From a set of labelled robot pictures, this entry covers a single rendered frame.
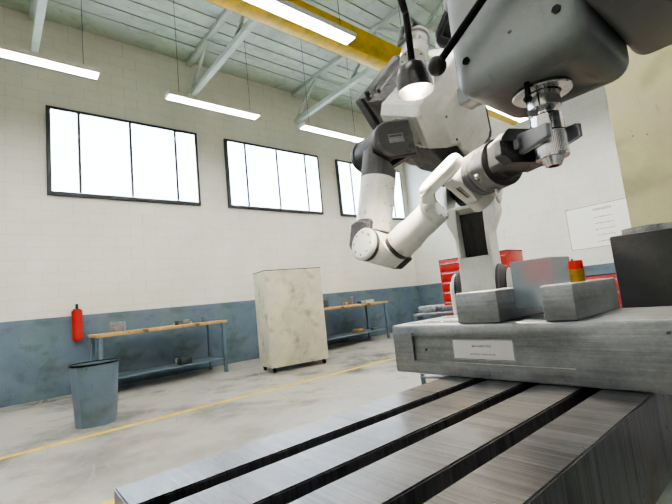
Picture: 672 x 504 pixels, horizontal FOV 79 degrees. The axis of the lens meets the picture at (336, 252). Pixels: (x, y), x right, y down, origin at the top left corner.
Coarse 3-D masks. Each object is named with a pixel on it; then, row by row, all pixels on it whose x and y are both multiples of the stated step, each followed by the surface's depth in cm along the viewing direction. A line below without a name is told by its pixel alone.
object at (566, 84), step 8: (544, 80) 59; (552, 80) 59; (560, 80) 59; (568, 80) 59; (536, 88) 61; (560, 88) 63; (568, 88) 62; (512, 96) 64; (520, 96) 63; (520, 104) 66
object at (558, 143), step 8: (544, 120) 61; (552, 120) 60; (560, 120) 60; (552, 128) 60; (560, 128) 60; (552, 136) 60; (560, 136) 60; (544, 144) 61; (552, 144) 60; (560, 144) 60; (568, 144) 61; (536, 152) 62; (544, 152) 61; (552, 152) 60; (560, 152) 60; (568, 152) 60; (536, 160) 62
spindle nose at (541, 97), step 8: (544, 88) 61; (552, 88) 61; (536, 96) 61; (544, 96) 61; (552, 96) 61; (560, 96) 61; (528, 104) 63; (536, 104) 61; (544, 104) 61; (552, 104) 61; (560, 104) 62; (528, 112) 63
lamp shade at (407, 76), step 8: (408, 64) 79; (416, 64) 78; (424, 64) 78; (400, 72) 80; (408, 72) 78; (416, 72) 77; (424, 72) 78; (400, 80) 79; (408, 80) 78; (416, 80) 77; (424, 80) 77; (432, 80) 79; (400, 88) 79; (408, 88) 84; (416, 88) 84; (424, 88) 83; (432, 88) 81; (400, 96) 83; (408, 96) 84; (416, 96) 84; (424, 96) 83
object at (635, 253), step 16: (656, 224) 78; (624, 240) 80; (640, 240) 78; (656, 240) 77; (624, 256) 80; (640, 256) 78; (656, 256) 77; (624, 272) 80; (640, 272) 78; (656, 272) 77; (624, 288) 80; (640, 288) 78; (656, 288) 77; (624, 304) 80; (640, 304) 78; (656, 304) 77
